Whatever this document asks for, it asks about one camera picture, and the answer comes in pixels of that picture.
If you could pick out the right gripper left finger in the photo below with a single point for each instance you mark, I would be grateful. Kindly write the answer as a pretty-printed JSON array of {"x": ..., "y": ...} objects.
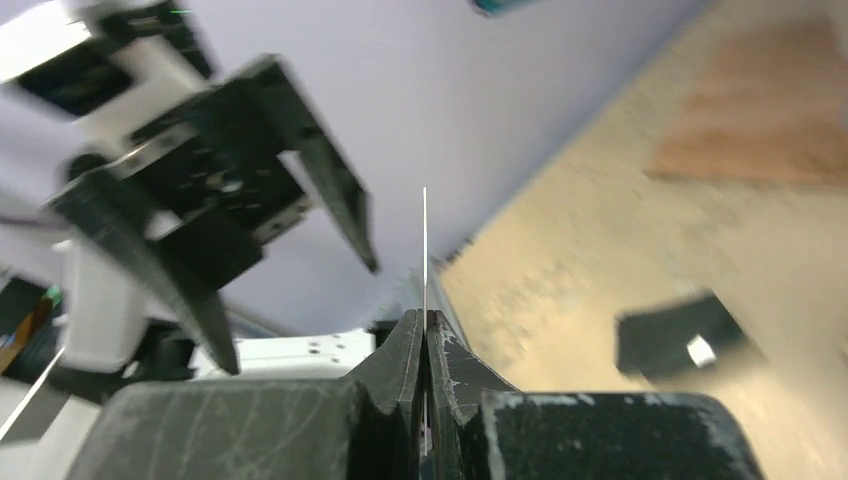
[{"x": 363, "y": 425}]

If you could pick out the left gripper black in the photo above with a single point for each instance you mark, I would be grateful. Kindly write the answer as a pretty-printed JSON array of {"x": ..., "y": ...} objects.
[{"x": 205, "y": 191}]

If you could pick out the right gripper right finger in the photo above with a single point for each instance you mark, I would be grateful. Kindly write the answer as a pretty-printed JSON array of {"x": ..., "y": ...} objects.
[{"x": 485, "y": 428}]

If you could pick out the black credit card stack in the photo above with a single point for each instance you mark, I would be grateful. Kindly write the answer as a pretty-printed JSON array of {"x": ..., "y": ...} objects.
[{"x": 671, "y": 341}]

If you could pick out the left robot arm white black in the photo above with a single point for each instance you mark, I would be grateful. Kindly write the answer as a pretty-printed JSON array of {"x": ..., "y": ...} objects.
[{"x": 116, "y": 332}]

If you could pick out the wooden board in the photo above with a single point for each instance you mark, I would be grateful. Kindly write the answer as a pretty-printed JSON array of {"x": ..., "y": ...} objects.
[{"x": 770, "y": 107}]

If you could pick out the network switch grey teal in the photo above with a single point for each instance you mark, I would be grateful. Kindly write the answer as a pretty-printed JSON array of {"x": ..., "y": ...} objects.
[{"x": 497, "y": 7}]

